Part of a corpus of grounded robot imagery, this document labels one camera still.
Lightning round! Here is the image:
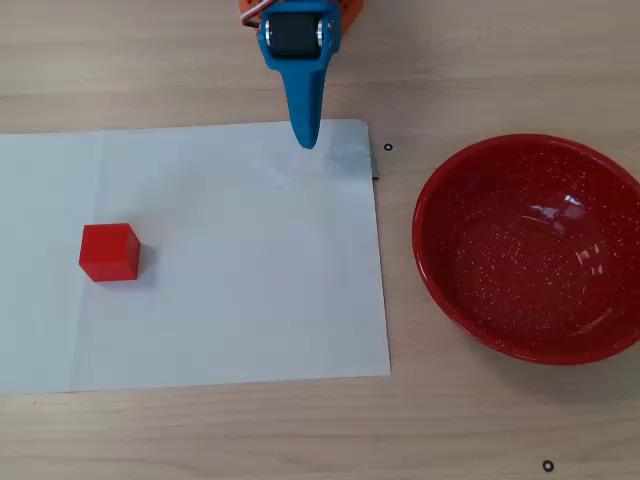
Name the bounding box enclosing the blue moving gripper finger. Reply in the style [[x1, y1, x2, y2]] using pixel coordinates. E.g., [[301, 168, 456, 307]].
[[258, 14, 344, 151]]

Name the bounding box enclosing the blue gripper body black servo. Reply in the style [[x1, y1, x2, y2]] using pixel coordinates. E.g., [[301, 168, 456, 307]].
[[263, 2, 341, 59]]

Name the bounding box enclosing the red cube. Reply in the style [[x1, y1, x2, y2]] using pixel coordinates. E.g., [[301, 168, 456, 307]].
[[78, 222, 142, 284]]

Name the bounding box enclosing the red speckled bowl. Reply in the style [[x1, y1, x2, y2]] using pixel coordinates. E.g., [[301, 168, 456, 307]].
[[411, 133, 640, 366]]

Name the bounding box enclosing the white paper sheet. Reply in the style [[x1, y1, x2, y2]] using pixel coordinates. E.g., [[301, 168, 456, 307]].
[[0, 118, 392, 397]]

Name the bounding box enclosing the white red black servo cable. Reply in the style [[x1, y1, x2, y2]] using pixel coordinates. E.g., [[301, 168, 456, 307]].
[[240, 5, 265, 30]]

